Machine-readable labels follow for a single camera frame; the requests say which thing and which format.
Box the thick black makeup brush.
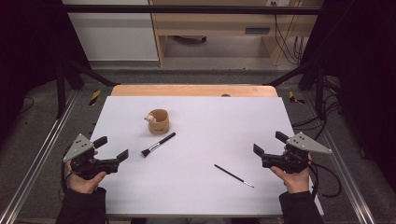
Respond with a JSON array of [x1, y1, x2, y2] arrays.
[[140, 132, 177, 159]]

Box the dark curtain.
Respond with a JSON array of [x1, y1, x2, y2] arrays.
[[298, 0, 396, 190], [0, 0, 92, 147]]

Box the bundle of hanging black cables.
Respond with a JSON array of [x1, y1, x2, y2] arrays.
[[272, 1, 307, 65]]

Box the aluminium floor rail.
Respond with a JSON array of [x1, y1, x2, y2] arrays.
[[303, 91, 379, 224], [0, 90, 80, 224]]

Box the wooden cup with animal figure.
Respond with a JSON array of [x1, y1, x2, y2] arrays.
[[144, 108, 171, 135]]

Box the black looped floor cable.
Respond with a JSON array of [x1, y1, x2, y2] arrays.
[[311, 162, 343, 199]]

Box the hand-held gripper cable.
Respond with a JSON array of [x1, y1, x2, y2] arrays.
[[60, 161, 73, 195], [307, 162, 320, 200]]

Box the black horizontal frame bar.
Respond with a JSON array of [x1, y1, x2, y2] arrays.
[[62, 4, 323, 16]]

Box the right hand-held gripper cable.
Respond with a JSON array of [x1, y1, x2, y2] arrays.
[[307, 162, 320, 200]]

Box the light wooden desk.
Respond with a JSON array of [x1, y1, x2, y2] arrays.
[[148, 0, 325, 67]]

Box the black metal frame stand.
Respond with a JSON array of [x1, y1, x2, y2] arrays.
[[55, 59, 120, 119], [264, 60, 328, 120]]

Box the grey desk handle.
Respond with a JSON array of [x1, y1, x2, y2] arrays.
[[244, 27, 271, 35]]

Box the white cabinet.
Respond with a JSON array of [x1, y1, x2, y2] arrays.
[[61, 0, 160, 63]]

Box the thin black floor cable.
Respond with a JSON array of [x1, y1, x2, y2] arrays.
[[18, 96, 35, 115]]

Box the black floor cables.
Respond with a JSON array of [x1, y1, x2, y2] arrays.
[[290, 76, 344, 141]]

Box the left hand-held gripper cable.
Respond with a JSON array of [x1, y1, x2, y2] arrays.
[[60, 161, 73, 195]]

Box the white table board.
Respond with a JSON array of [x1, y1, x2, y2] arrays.
[[89, 95, 325, 217]]

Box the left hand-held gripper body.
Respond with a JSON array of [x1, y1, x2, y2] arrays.
[[63, 133, 120, 181]]

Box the person's left hand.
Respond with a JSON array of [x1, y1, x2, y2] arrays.
[[65, 161, 107, 195]]

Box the person's right hand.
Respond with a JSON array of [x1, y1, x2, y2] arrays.
[[270, 153, 313, 194]]

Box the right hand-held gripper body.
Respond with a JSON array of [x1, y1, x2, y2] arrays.
[[261, 131, 333, 175]]

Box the thin black brush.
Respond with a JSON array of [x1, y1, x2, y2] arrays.
[[213, 163, 255, 189]]

